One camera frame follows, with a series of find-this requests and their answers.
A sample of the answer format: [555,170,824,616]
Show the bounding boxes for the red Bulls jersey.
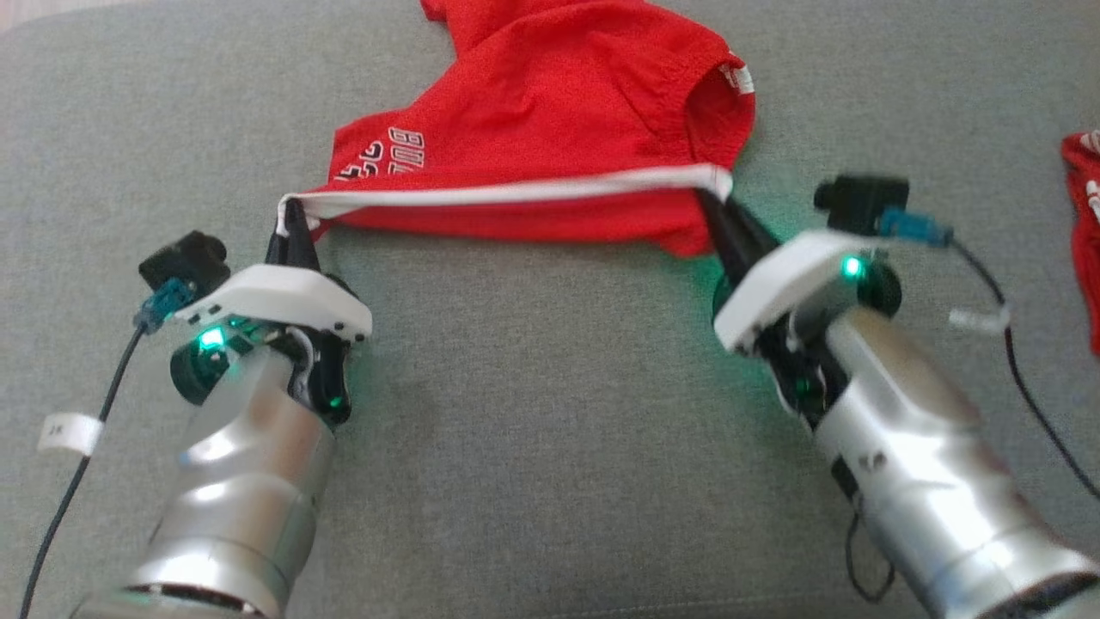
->
[1060,129,1100,358]

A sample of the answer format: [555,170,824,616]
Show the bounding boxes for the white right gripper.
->
[696,189,903,426]

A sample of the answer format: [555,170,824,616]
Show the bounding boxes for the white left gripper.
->
[170,199,373,428]

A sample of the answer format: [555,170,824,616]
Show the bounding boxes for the red shorts with white stripe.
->
[279,0,757,259]

